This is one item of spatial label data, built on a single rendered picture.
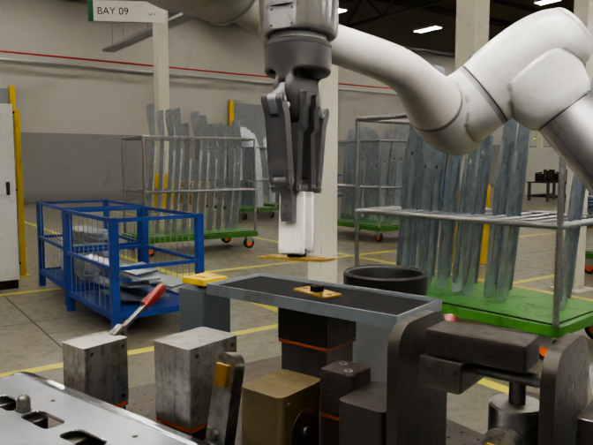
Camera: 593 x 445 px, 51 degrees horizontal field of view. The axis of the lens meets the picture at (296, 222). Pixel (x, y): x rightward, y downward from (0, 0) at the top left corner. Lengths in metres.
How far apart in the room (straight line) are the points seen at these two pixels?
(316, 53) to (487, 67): 0.52
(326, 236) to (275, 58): 3.94
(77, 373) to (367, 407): 0.56
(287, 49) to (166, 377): 0.50
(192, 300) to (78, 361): 0.22
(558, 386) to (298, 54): 0.42
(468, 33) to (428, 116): 7.46
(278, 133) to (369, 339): 3.03
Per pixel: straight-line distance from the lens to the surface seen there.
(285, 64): 0.68
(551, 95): 1.14
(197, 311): 1.15
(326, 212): 4.58
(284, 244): 0.69
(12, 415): 1.04
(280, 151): 0.66
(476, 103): 1.14
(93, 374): 1.14
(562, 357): 0.66
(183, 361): 0.91
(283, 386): 0.83
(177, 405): 0.94
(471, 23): 8.51
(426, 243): 5.42
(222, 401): 0.88
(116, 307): 5.05
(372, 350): 3.65
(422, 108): 1.05
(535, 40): 1.15
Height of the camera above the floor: 1.37
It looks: 5 degrees down
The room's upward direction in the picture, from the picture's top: straight up
